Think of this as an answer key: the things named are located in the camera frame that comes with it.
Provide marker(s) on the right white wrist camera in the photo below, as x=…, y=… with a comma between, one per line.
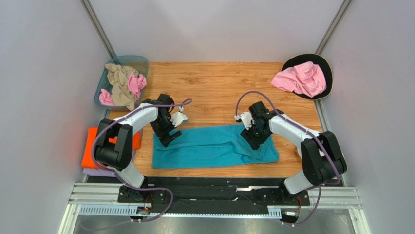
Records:
x=245, y=118

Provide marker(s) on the left aluminium wall profile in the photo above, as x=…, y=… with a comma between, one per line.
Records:
x=94, y=19

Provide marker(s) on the beige t shirt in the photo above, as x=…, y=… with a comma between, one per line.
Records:
x=118, y=77

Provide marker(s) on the aluminium frame rail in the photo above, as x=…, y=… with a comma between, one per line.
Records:
x=99, y=199

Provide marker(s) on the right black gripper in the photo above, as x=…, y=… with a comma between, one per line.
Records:
x=256, y=141

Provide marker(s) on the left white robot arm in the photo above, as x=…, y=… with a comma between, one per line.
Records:
x=112, y=147

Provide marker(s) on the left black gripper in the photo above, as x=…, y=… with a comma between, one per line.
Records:
x=165, y=138

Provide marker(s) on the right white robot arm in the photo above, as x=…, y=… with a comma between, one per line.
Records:
x=320, y=152

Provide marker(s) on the translucent grey plastic bin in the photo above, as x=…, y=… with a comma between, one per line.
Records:
x=141, y=64

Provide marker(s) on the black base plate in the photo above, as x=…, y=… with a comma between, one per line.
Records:
x=208, y=195

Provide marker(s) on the aluminium wall profile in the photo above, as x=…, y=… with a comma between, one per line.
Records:
x=336, y=21
x=94, y=19

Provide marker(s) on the teal t shirt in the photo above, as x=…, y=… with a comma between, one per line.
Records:
x=211, y=147

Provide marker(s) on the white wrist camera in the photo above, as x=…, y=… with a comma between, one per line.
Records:
x=179, y=117
x=245, y=118

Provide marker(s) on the right aluminium wall profile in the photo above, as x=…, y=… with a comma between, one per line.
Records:
x=336, y=21

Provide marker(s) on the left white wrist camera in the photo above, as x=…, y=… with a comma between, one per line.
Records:
x=179, y=117

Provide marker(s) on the folded orange t shirt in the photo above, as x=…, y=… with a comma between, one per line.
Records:
x=87, y=161

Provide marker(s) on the pink t shirt on tray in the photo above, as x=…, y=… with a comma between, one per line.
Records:
x=304, y=79

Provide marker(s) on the pink t shirt in bin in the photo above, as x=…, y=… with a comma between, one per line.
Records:
x=136, y=85

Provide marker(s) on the black round tray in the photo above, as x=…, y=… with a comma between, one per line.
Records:
x=317, y=60

